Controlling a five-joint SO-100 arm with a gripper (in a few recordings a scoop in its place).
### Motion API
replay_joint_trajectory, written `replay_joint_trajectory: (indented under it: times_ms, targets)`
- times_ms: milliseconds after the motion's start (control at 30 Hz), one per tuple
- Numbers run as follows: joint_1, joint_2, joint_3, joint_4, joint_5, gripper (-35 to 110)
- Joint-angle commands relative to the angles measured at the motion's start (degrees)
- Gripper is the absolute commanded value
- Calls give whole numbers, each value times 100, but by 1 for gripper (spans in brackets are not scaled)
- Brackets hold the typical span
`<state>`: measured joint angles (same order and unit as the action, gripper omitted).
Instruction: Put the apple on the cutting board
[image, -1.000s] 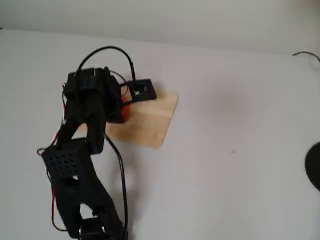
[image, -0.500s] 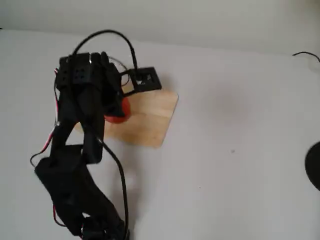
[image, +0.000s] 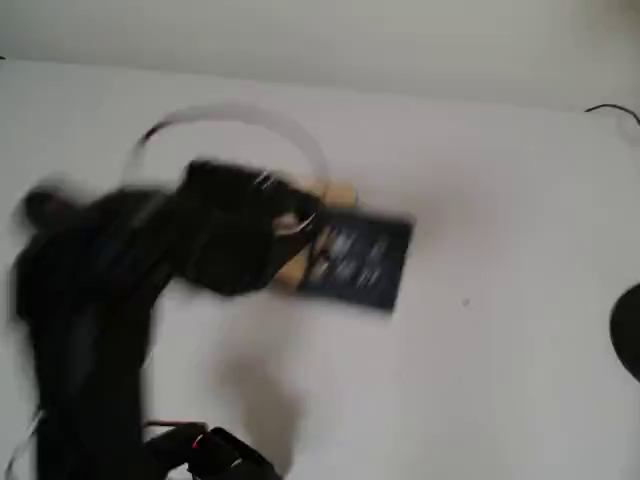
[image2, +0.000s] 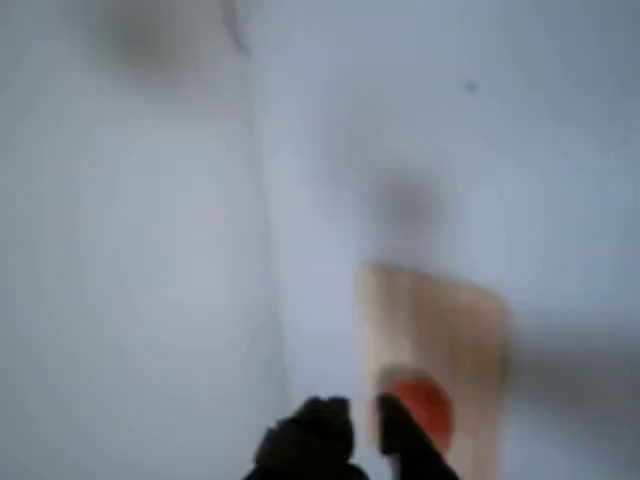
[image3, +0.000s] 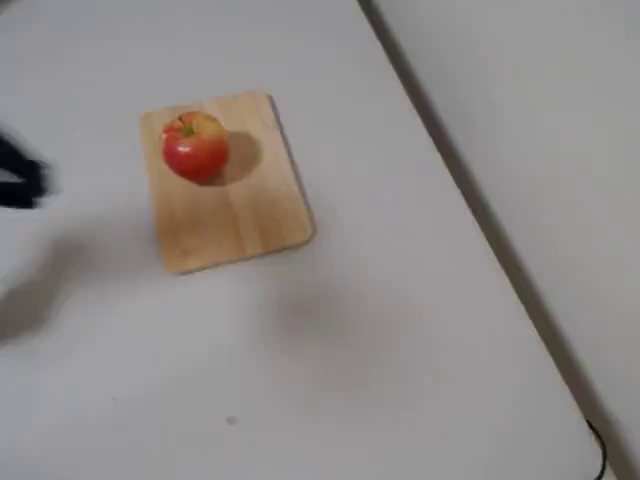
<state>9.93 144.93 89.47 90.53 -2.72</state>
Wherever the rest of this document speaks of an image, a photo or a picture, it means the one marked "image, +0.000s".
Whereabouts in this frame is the dark blue box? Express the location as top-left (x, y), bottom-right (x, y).
top-left (296, 208), bottom-right (417, 315)

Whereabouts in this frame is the black round stand base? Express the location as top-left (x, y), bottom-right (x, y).
top-left (609, 282), bottom-right (640, 385)

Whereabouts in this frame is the white flat ribbon cable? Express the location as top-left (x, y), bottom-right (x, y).
top-left (121, 103), bottom-right (332, 187)

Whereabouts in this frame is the thin black cable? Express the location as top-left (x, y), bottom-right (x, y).
top-left (583, 103), bottom-right (640, 127)

